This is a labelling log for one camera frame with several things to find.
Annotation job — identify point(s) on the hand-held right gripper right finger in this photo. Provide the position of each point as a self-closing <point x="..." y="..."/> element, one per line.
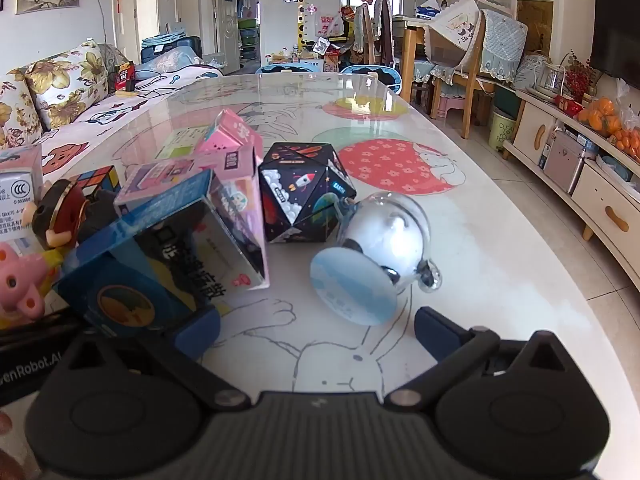
<point x="431" y="332"/>

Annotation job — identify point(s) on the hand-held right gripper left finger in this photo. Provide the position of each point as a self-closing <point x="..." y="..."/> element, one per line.
<point x="197" y="332"/>

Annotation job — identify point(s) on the blue box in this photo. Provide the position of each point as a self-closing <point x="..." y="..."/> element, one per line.
<point x="125" y="300"/>

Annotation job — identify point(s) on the large pink toy box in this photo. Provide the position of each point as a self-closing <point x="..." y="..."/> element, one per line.
<point x="165" y="180"/>

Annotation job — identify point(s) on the green box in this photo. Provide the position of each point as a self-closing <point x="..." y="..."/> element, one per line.
<point x="180" y="142"/>

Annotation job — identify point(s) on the person's left hand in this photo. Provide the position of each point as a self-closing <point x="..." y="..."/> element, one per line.
<point x="10" y="467"/>

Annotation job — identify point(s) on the pink yellow toy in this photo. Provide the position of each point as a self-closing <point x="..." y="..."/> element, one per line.
<point x="20" y="280"/>

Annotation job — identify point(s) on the clear globe toy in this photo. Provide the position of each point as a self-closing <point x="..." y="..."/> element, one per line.
<point x="385" y="230"/>

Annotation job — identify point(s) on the brown-headed figurine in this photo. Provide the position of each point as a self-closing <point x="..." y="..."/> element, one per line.
<point x="60" y="210"/>

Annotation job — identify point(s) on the small white blue carton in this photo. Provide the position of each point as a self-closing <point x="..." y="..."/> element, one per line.
<point x="17" y="190"/>

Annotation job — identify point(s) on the black space-print cube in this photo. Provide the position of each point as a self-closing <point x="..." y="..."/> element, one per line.
<point x="300" y="185"/>

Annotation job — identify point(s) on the multicolour puzzle cube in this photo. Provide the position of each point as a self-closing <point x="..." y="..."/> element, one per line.
<point x="97" y="180"/>

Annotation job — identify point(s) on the small pink box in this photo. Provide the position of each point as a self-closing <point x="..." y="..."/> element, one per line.
<point x="230" y="135"/>

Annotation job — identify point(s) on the cream television cabinet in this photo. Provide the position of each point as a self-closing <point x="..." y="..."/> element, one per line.
<point x="600" y="210"/>

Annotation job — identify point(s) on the pale green trash bin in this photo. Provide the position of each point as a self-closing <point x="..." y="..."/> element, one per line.
<point x="501" y="132"/>

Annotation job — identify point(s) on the silver case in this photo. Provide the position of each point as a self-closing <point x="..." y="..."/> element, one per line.
<point x="562" y="165"/>

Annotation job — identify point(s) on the pink stool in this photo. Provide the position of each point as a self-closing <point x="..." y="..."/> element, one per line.
<point x="449" y="106"/>

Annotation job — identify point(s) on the sofa with cartoon cover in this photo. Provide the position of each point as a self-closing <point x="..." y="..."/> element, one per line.
<point x="100" y="115"/>

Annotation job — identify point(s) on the floral cushion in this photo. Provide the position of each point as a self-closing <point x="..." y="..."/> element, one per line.
<point x="65" y="85"/>
<point x="15" y="115"/>

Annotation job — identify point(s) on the blue stool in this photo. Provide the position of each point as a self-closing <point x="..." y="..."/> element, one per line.
<point x="287" y="68"/>
<point x="372" y="74"/>

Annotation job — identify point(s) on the red box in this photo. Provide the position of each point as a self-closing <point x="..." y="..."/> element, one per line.
<point x="125" y="75"/>

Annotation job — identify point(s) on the wooden dining table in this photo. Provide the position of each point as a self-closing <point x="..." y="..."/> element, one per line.
<point x="407" y="60"/>

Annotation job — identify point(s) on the glass kettle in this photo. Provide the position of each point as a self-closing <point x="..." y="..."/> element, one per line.
<point x="552" y="80"/>

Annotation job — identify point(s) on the dark suitcase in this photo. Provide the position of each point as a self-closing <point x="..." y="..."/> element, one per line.
<point x="170" y="50"/>

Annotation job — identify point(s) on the wooden chair teal cover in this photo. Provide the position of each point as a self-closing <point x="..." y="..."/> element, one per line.
<point x="500" y="45"/>

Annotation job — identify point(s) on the green storage drawers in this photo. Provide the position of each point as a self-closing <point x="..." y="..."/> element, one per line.
<point x="248" y="40"/>

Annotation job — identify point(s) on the red berry branches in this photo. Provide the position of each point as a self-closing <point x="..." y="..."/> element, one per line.
<point x="580" y="75"/>

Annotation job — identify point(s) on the chair draped with clothes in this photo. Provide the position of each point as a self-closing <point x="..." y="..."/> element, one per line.
<point x="372" y="30"/>

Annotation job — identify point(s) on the white red-print plastic bag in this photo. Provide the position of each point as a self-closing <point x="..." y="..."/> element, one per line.
<point x="328" y="25"/>

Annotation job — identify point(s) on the giraffe height chart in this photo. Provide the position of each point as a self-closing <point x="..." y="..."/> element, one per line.
<point x="300" y="5"/>

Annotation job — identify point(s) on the black television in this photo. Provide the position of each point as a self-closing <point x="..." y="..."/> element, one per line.
<point x="617" y="20"/>

